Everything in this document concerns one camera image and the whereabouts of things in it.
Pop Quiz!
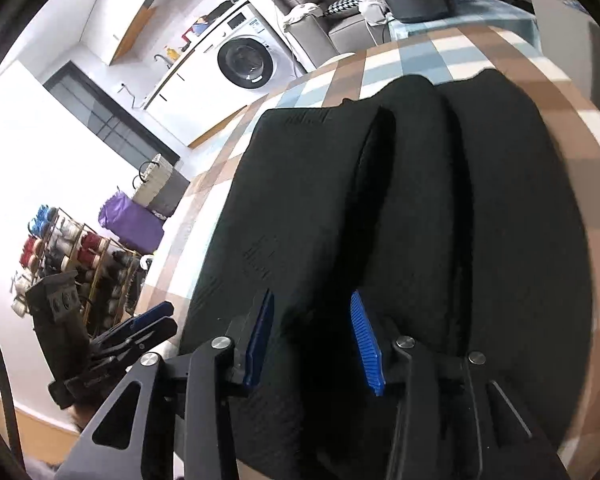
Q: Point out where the checkered tablecloth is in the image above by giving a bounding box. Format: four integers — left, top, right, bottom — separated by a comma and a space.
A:
137, 0, 600, 480

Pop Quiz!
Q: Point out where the grey sofa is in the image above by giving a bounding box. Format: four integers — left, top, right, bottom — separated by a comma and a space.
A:
262, 0, 396, 58

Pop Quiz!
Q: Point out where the grey block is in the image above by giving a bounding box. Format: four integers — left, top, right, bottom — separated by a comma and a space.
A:
529, 0, 600, 111

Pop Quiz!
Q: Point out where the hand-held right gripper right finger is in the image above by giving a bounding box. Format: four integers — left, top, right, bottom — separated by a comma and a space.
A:
349, 290, 573, 480

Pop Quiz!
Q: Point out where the woven basket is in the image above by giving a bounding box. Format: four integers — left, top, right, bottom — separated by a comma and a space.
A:
132, 154, 191, 216

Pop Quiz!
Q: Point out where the white washing machine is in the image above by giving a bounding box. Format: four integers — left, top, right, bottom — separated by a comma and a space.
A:
200, 2, 306, 93

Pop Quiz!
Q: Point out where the black cable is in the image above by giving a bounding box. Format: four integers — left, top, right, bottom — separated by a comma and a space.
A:
0, 295, 27, 480

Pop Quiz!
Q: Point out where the white cloth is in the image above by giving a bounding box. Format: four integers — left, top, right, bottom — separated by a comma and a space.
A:
359, 0, 391, 23
284, 2, 323, 25

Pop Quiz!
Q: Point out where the dark door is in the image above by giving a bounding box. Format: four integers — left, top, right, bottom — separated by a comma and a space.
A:
44, 62, 181, 166

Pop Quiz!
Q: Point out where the purple bag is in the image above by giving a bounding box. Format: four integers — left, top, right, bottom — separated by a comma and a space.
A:
98, 192, 168, 256

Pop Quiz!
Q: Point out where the white wall cabinet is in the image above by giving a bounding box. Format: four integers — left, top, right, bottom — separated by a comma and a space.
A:
80, 0, 211, 66

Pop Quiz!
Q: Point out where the houndstooth pillow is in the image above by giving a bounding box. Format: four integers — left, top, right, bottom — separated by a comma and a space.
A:
326, 0, 368, 17

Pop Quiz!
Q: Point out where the white counter cabinet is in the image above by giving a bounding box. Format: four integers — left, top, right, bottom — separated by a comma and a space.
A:
142, 35, 261, 148

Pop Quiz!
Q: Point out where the black knit sweater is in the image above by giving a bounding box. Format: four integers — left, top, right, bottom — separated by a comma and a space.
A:
177, 67, 596, 480

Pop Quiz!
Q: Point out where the shoe rack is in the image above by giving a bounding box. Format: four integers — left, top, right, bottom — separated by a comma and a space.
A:
10, 205, 148, 331

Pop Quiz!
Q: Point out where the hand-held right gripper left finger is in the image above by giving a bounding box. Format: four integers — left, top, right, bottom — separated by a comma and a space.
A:
67, 287, 277, 480

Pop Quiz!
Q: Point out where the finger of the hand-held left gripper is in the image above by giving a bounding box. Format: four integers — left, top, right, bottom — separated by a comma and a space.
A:
100, 316, 178, 368
91, 301, 175, 353

